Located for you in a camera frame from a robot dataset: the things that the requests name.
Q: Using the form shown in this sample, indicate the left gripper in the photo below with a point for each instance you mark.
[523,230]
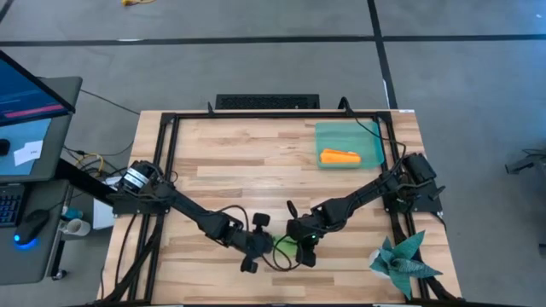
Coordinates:
[251,243]

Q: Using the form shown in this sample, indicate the artificial plant white pot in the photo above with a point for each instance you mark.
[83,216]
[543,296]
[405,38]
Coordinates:
[401,268]

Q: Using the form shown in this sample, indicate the black perforated panel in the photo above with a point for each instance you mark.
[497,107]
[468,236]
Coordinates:
[266,102]

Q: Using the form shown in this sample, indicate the white paper sheet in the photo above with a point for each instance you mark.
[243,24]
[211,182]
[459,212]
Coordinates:
[29,152]

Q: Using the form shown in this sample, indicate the green microfiber towel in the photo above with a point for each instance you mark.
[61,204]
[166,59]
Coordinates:
[283,245]

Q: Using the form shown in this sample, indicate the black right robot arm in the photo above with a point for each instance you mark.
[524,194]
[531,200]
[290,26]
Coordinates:
[367,194]

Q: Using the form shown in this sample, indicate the orange microfiber towel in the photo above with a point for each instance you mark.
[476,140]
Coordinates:
[340,157]

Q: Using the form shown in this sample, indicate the white mug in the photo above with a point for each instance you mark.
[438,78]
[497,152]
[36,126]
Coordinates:
[77,227]

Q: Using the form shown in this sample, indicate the black glowing computer mouse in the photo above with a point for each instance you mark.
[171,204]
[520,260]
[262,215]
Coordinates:
[30,226]

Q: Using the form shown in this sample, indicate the black aluminium table frame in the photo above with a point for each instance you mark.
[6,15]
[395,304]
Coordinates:
[170,149]

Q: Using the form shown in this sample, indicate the teal translucent plastic basket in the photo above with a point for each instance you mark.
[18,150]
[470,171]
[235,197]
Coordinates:
[367,136]

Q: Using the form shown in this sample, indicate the black computer keyboard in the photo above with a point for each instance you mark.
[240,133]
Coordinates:
[10,204]

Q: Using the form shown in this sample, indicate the computer monitor blue screen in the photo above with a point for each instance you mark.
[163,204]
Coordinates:
[25,94]

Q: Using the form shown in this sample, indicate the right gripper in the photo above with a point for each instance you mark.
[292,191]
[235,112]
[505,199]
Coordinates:
[303,230]

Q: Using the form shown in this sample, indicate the small black mouse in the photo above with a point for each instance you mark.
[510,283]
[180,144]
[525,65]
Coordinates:
[4,147]

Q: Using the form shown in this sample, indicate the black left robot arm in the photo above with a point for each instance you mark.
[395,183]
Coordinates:
[187,209]

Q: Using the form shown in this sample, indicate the black stand foot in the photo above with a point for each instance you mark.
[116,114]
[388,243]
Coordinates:
[526,162]

